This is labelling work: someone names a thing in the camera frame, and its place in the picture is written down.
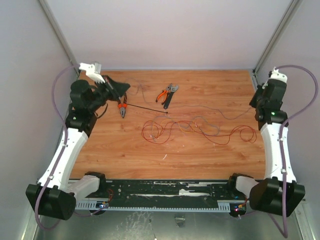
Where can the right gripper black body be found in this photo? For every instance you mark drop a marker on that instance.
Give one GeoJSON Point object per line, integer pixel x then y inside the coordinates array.
{"type": "Point", "coordinates": [261, 93]}

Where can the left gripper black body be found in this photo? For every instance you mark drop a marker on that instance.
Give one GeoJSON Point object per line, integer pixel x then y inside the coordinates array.
{"type": "Point", "coordinates": [104, 92]}

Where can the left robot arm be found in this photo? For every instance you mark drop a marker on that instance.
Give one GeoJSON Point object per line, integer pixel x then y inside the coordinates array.
{"type": "Point", "coordinates": [53, 196]}

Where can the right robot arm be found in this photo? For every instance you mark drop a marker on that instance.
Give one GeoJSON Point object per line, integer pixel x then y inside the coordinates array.
{"type": "Point", "coordinates": [278, 193]}

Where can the black zip tie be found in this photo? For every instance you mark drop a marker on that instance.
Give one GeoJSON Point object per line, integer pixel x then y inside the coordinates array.
{"type": "Point", "coordinates": [149, 109]}

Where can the large orange black pliers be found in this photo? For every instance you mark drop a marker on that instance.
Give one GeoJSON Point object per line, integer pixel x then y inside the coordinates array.
{"type": "Point", "coordinates": [122, 105]}

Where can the small orange needle-nose pliers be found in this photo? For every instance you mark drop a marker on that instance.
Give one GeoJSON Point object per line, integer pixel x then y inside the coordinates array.
{"type": "Point", "coordinates": [165, 93]}

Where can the black adjustable wrench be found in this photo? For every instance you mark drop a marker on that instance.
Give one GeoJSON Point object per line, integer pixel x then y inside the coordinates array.
{"type": "Point", "coordinates": [170, 94]}

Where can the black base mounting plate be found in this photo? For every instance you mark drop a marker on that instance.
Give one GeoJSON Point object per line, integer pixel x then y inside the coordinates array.
{"type": "Point", "coordinates": [135, 190]}

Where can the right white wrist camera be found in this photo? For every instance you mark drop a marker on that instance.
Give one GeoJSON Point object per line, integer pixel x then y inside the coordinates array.
{"type": "Point", "coordinates": [277, 75]}

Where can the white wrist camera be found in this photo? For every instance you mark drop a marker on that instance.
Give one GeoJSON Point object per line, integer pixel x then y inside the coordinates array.
{"type": "Point", "coordinates": [93, 71]}
{"type": "Point", "coordinates": [277, 75]}

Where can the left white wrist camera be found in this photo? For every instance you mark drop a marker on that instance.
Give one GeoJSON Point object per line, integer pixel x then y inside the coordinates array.
{"type": "Point", "coordinates": [93, 71]}

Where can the grey slotted cable duct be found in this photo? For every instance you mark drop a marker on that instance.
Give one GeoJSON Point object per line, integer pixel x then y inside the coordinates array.
{"type": "Point", "coordinates": [158, 206]}

